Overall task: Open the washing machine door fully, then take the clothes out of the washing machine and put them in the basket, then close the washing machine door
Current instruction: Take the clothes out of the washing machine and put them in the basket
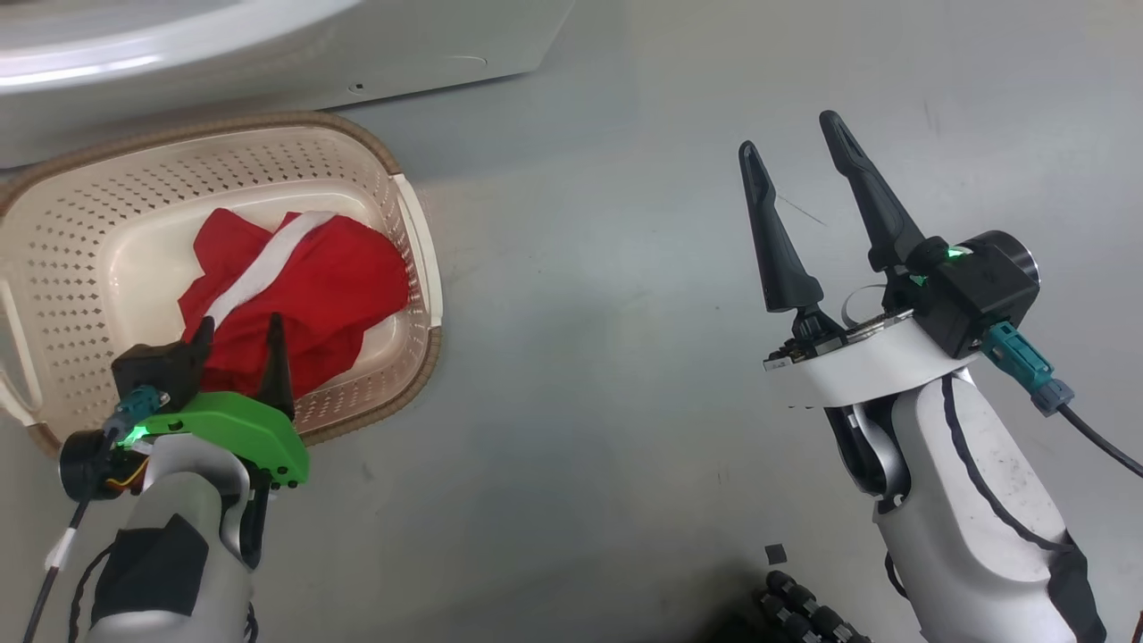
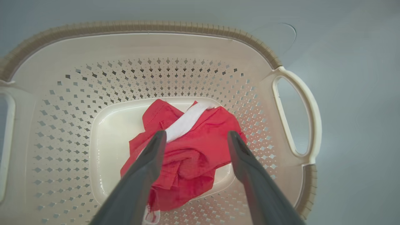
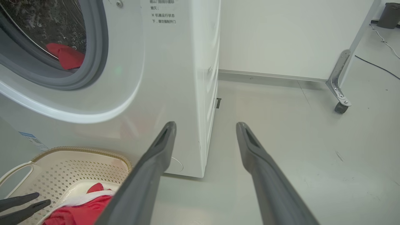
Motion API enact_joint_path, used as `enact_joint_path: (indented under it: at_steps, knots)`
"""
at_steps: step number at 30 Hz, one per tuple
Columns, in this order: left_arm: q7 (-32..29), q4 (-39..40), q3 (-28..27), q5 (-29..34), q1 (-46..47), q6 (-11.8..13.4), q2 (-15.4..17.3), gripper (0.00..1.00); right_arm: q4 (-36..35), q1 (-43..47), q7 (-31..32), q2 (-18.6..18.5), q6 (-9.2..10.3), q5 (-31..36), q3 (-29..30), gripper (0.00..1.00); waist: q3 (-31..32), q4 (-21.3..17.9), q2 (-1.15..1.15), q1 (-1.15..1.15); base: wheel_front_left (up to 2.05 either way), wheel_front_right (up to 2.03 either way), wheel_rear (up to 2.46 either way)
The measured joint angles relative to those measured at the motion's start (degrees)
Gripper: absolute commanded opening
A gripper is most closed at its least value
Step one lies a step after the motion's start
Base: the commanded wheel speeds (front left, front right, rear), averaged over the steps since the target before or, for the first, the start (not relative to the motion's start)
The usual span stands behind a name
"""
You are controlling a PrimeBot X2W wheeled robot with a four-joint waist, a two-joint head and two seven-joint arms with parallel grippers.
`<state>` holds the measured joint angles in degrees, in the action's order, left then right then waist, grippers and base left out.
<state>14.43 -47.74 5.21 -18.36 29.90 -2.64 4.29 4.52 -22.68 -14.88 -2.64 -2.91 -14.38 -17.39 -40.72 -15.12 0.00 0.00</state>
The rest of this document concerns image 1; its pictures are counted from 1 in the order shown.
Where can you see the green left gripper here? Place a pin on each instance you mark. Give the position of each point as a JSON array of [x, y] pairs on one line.
[[250, 429]]

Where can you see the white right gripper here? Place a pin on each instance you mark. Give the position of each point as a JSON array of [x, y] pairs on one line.
[[866, 366]]

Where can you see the red garment white trim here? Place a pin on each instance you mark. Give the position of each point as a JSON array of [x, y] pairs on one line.
[[339, 286]]

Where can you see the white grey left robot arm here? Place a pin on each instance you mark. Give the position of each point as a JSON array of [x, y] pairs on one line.
[[170, 500]]

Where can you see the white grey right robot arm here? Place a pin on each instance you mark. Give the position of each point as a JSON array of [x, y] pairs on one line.
[[973, 536]]

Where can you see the cream perforated laundry basket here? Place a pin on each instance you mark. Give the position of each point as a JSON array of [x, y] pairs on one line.
[[89, 232]]

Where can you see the white washing machine body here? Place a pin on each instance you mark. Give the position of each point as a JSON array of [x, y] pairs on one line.
[[268, 54]]

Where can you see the black square floor tape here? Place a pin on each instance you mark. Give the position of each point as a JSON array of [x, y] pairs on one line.
[[776, 554]]

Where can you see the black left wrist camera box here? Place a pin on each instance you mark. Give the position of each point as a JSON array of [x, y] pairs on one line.
[[152, 371]]

